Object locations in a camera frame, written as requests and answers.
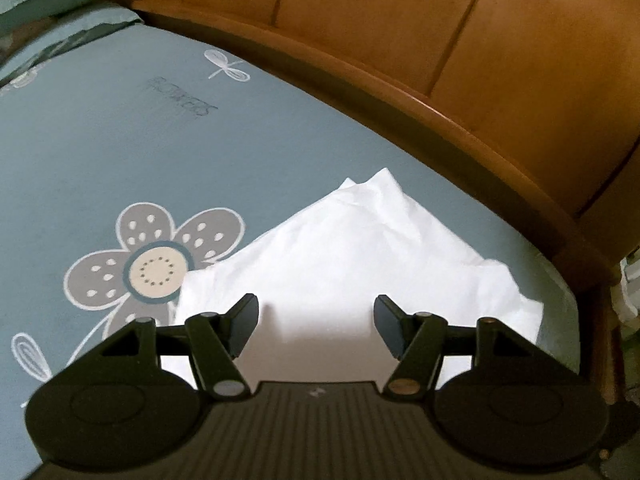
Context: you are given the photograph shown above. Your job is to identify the wooden headboard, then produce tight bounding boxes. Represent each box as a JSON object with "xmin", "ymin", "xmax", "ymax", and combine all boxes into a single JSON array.
[{"xmin": 120, "ymin": 0, "xmax": 640, "ymax": 406}]

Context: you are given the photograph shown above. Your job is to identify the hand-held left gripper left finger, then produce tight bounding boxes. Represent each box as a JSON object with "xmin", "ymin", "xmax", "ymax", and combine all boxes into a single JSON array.
[{"xmin": 99, "ymin": 292, "xmax": 261, "ymax": 403}]

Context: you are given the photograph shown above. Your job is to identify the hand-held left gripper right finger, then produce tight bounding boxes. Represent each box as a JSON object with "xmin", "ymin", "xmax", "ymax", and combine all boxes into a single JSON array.
[{"xmin": 373, "ymin": 294, "xmax": 537, "ymax": 402}]

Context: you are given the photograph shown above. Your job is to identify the bed with teal floral sheet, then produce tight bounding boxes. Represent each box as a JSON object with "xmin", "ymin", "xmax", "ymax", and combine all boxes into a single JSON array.
[{"xmin": 0, "ymin": 25, "xmax": 583, "ymax": 480}]

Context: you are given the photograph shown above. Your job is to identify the white printed t-shirt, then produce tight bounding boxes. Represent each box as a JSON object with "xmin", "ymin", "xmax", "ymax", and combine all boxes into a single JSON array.
[{"xmin": 160, "ymin": 167, "xmax": 546, "ymax": 396}]

